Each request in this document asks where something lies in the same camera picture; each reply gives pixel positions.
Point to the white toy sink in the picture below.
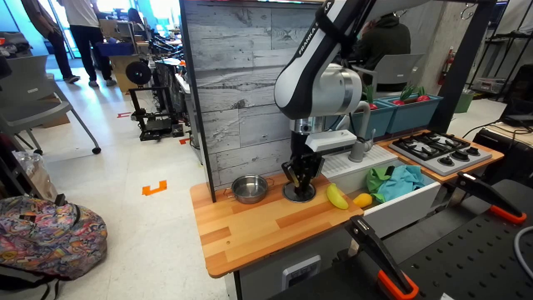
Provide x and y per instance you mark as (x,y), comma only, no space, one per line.
(400,214)

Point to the grey wood backsplash panel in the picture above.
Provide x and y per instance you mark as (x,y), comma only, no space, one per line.
(239,89)

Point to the dark round pot lid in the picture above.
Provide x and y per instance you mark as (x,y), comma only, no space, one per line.
(300,194)

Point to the red fire extinguisher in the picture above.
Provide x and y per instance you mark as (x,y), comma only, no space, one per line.
(449,68)

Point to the yellow toy banana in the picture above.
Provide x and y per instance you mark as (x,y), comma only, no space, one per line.
(337,198)

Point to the person in white shirt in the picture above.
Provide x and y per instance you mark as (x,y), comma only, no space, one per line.
(85,34)

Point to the wooden countertop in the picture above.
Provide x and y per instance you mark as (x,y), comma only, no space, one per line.
(260,228)

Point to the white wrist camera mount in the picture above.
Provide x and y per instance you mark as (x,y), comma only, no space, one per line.
(330,141)

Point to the grey folding chair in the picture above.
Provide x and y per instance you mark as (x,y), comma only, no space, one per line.
(34,101)

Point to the blue cloth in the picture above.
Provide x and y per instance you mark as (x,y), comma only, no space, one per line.
(405,183)

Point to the toy kitchen cabinet front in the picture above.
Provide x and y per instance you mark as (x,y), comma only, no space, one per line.
(300,268)

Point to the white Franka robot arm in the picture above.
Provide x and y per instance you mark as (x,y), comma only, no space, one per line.
(322,68)

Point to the green cloth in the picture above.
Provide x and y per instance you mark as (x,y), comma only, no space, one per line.
(377,181)

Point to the black orange bar clamp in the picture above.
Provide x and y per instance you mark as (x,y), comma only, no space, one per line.
(489,198)
(384,261)

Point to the teal planter box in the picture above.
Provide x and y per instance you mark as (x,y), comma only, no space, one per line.
(380,123)
(417,114)

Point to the grey toy faucet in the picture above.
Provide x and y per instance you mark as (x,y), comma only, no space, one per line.
(360,139)

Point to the black frame pillar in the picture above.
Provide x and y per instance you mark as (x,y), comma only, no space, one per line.
(464,56)

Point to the seated person in dark hoodie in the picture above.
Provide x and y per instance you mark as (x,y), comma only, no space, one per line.
(384,43)

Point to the red toy radish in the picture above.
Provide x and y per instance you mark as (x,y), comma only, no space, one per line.
(414,96)
(370,101)

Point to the orange toy carrot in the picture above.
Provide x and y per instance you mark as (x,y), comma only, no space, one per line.
(364,201)

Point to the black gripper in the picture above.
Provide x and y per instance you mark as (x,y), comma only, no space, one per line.
(307,149)

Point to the small steel pot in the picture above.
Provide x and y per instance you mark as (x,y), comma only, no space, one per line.
(250,189)

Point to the person in dark clothes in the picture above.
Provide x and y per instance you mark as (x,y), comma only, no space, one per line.
(52,39)

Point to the colourful patterned backpack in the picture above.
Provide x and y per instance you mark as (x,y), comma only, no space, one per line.
(51,239)

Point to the orange floor marker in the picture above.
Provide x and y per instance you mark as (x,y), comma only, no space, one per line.
(154,189)

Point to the grey toy stove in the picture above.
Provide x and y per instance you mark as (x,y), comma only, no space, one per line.
(442,153)

